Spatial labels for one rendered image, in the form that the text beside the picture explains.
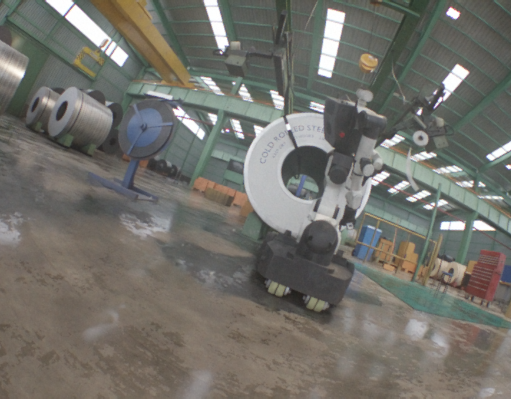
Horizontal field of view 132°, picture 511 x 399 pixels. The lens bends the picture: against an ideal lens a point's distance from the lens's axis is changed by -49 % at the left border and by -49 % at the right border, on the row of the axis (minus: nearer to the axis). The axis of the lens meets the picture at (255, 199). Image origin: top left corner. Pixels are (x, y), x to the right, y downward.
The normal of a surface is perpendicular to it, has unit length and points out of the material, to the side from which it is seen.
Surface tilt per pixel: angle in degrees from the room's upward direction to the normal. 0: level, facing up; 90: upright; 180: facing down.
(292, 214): 90
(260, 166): 90
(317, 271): 90
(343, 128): 123
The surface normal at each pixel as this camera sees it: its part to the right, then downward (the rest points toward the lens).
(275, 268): -0.25, -0.13
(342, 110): 0.07, 0.59
